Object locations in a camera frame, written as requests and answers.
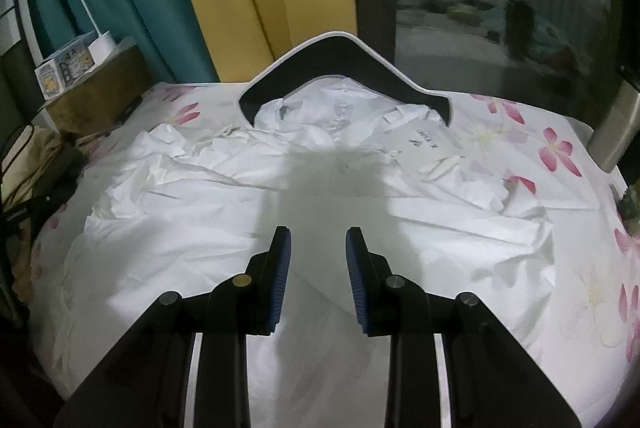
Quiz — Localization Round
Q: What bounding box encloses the white desk lamp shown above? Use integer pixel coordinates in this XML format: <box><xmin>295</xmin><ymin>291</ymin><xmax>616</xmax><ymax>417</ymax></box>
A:
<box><xmin>79</xmin><ymin>0</ymin><xmax>116</xmax><ymax>66</ymax></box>

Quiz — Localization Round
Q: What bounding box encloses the black white hanger board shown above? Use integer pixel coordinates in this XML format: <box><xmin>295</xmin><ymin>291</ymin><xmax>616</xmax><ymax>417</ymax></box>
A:
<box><xmin>238</xmin><ymin>31</ymin><xmax>452</xmax><ymax>125</ymax></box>

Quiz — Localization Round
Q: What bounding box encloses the cartoon tissue box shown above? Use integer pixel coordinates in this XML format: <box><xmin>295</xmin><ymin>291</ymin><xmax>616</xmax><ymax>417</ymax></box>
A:
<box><xmin>35</xmin><ymin>31</ymin><xmax>96</xmax><ymax>100</ymax></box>

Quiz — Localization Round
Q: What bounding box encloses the floral bed sheet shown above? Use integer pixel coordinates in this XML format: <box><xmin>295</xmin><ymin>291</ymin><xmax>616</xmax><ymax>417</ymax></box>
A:
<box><xmin>30</xmin><ymin>78</ymin><xmax>639</xmax><ymax>427</ymax></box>

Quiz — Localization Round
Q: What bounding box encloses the brown cardboard box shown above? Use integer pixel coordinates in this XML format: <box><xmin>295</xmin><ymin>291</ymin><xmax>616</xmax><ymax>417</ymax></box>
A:
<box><xmin>42</xmin><ymin>38</ymin><xmax>152</xmax><ymax>136</ymax></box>

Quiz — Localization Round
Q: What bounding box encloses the beige pillow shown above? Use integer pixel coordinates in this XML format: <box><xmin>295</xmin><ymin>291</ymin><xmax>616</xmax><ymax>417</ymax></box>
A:
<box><xmin>1</xmin><ymin>125</ymin><xmax>84</xmax><ymax>211</ymax></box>

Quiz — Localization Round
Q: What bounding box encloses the white garment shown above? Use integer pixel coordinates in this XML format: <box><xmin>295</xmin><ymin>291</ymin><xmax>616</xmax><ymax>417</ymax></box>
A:
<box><xmin>58</xmin><ymin>80</ymin><xmax>555</xmax><ymax>427</ymax></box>

